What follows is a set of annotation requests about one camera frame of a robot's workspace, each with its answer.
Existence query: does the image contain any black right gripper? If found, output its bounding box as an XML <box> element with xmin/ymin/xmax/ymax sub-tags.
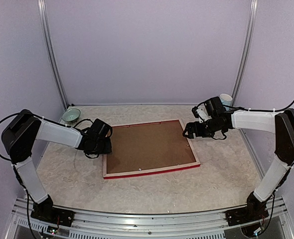
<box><xmin>183</xmin><ymin>116</ymin><xmax>224</xmax><ymax>138</ymax></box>

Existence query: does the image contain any brown frame backing board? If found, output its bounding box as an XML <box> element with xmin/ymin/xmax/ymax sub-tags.
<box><xmin>106</xmin><ymin>121</ymin><xmax>197</xmax><ymax>174</ymax></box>

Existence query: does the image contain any red wooden picture frame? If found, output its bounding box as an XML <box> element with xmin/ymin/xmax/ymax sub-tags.
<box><xmin>102</xmin><ymin>119</ymin><xmax>201</xmax><ymax>180</ymax></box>

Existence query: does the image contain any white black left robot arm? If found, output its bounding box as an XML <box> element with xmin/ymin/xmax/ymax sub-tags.
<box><xmin>0</xmin><ymin>109</ymin><xmax>113</xmax><ymax>222</ymax></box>

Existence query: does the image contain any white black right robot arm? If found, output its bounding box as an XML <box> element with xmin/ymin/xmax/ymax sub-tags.
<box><xmin>182</xmin><ymin>97</ymin><xmax>294</xmax><ymax>221</ymax></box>

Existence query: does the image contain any green ceramic bowl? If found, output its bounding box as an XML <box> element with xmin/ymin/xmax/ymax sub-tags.
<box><xmin>62</xmin><ymin>109</ymin><xmax>81</xmax><ymax>123</ymax></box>

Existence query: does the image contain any light blue ceramic mug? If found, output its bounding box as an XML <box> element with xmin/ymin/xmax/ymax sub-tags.
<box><xmin>219</xmin><ymin>93</ymin><xmax>233</xmax><ymax>106</ymax></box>

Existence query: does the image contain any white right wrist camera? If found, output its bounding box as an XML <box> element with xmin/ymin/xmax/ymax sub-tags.
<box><xmin>191</xmin><ymin>106</ymin><xmax>210</xmax><ymax>123</ymax></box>

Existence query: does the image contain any aluminium enclosure frame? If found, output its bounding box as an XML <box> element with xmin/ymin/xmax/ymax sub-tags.
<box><xmin>11</xmin><ymin>0</ymin><xmax>294</xmax><ymax>239</ymax></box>

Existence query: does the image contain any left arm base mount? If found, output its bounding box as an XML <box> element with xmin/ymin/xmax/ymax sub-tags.
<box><xmin>31</xmin><ymin>204</ymin><xmax>75</xmax><ymax>227</ymax></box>

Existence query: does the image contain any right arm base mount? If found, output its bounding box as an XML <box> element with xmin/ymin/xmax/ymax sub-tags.
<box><xmin>225</xmin><ymin>192</ymin><xmax>269</xmax><ymax>226</ymax></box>

